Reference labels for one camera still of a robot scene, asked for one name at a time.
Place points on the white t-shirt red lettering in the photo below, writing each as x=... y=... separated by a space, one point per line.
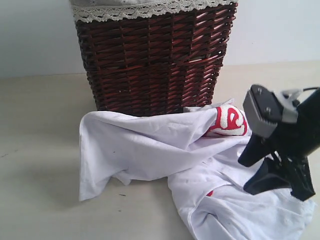
x=197 y=151

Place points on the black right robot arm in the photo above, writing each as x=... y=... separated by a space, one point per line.
x=309 y=108

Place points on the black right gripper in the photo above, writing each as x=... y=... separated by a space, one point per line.
x=289 y=145

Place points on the dark brown wicker basket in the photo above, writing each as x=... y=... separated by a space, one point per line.
x=159 y=64

